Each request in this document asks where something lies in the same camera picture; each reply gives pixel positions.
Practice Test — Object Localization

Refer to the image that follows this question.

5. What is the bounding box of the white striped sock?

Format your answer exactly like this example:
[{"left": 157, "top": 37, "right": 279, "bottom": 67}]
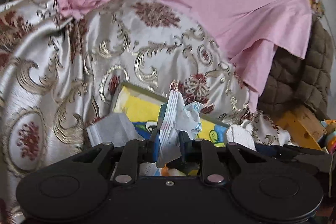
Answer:
[{"left": 157, "top": 90, "right": 184, "bottom": 168}]

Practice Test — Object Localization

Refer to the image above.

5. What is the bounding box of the white soft cloth item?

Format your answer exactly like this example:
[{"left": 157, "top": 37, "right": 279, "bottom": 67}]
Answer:
[{"left": 224, "top": 124, "right": 256, "bottom": 151}]

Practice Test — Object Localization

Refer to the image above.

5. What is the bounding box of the white crumpled patterned cloth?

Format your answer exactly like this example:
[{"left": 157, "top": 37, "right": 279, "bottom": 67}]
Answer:
[{"left": 174, "top": 100, "right": 203, "bottom": 140}]

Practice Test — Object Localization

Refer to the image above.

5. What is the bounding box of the yellow cartoon frog towel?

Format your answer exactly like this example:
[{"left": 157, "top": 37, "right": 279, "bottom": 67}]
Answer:
[{"left": 113, "top": 84, "right": 228, "bottom": 169}]

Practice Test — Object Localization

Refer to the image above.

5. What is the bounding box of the grey folded cloth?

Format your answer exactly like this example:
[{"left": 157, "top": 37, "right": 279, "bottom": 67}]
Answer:
[{"left": 87, "top": 113, "right": 144, "bottom": 147}]

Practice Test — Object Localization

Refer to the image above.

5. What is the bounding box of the brown quilted jacket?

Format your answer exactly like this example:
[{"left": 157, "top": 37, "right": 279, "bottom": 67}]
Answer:
[{"left": 257, "top": 15, "right": 334, "bottom": 119}]

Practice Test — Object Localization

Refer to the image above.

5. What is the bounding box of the silver floral satin bedspread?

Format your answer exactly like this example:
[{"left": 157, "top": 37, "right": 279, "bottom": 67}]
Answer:
[{"left": 0, "top": 0, "right": 292, "bottom": 224}]

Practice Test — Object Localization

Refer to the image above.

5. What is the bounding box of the cartoon wall poster right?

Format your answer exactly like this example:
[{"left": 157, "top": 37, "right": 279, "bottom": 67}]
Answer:
[{"left": 309, "top": 0, "right": 325, "bottom": 19}]

